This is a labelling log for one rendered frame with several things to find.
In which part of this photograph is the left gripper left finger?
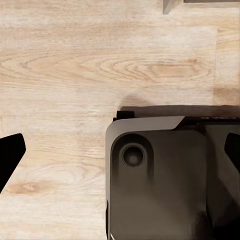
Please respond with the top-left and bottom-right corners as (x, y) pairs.
(0, 133), (26, 193)

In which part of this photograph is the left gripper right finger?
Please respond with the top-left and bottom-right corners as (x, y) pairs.
(224, 132), (240, 173)

